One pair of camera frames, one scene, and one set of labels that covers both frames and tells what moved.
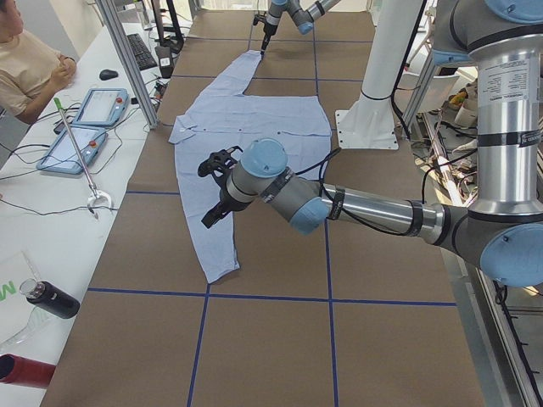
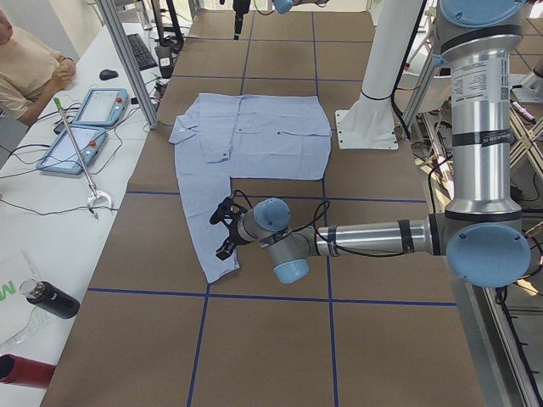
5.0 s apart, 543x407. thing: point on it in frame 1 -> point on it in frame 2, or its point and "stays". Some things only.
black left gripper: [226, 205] -> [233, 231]
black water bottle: [50, 298] stays
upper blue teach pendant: [102, 107] stays
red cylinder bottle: [19, 370] stays
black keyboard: [143, 57] stays
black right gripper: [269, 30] -> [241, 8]
